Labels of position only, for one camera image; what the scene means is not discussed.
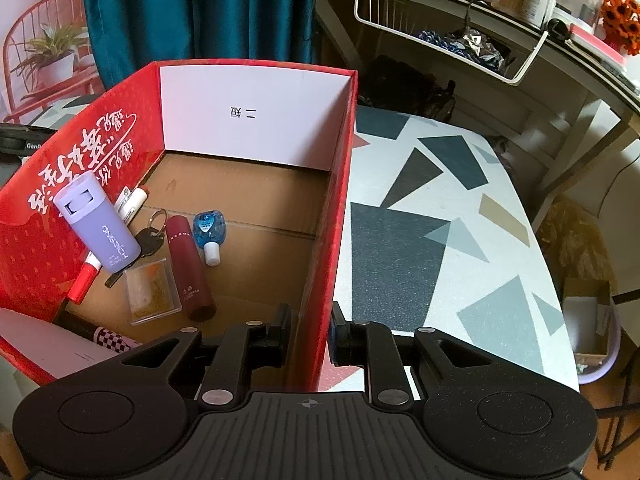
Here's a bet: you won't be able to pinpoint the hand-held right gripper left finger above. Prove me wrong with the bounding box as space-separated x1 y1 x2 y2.
120 302 293 408

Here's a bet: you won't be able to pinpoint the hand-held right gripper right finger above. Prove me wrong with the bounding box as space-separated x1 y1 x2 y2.
329 301 496 408

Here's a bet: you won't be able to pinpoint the lilac plastic bottle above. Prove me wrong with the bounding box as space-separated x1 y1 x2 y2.
52 170 142 275

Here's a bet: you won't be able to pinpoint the dark red tube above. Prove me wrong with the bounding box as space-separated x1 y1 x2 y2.
165 215 216 322

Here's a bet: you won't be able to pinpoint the red cardboard box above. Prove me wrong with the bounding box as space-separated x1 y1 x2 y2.
0 60 360 393

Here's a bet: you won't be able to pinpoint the blue correction tape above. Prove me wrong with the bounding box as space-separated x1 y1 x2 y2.
193 210 228 267

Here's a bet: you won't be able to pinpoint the white marker with red cap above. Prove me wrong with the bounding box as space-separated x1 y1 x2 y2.
67 186 150 305

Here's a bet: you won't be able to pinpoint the clear plastic case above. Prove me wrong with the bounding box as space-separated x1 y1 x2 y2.
122 257 182 326

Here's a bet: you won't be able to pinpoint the keys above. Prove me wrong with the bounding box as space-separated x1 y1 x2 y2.
105 208 168 288

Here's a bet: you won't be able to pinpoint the checkered black tube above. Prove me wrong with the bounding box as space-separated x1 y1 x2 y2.
55 312 143 356

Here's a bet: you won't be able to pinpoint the printed pink backdrop cloth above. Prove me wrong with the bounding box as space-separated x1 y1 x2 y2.
0 0 106 126

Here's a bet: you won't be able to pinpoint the teal curtain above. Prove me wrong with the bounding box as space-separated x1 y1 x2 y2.
77 0 321 91

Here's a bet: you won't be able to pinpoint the yellowish plastic bag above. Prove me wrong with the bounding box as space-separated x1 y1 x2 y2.
535 195 616 286

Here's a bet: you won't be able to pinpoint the black bag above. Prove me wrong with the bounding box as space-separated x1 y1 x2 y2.
360 55 457 121

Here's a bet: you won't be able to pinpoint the lavender plastic basin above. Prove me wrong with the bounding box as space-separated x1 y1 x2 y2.
575 295 623 386

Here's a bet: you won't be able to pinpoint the grey desk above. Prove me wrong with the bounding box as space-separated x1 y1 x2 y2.
315 0 640 231

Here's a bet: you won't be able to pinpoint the silver foil packet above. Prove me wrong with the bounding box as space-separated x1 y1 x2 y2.
447 30 516 73

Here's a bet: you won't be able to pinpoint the pink flat box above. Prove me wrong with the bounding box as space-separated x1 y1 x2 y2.
567 22 631 66

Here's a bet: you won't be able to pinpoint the orange artificial flowers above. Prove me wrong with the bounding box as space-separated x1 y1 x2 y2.
595 0 640 56

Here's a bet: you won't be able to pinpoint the white wire basket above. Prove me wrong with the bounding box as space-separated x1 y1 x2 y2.
354 0 549 85

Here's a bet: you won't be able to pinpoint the blue bead rope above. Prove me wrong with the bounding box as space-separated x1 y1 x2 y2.
417 30 501 68

